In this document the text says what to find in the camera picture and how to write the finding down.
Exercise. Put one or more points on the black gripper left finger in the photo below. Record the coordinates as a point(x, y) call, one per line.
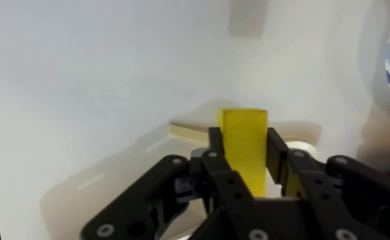
point(176, 200)

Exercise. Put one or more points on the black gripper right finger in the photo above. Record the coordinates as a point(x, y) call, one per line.
point(349, 200)

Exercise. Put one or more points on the yellow rectangular block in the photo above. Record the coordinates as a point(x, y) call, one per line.
point(246, 147)

